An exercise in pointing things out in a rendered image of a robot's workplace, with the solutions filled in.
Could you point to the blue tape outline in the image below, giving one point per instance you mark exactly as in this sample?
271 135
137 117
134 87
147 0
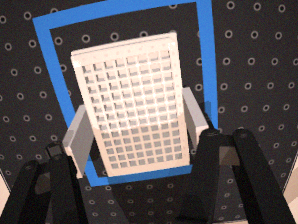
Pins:
111 7

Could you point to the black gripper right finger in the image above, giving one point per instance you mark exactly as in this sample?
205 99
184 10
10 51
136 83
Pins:
262 198

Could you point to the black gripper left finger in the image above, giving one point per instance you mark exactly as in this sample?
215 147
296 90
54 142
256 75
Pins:
53 180

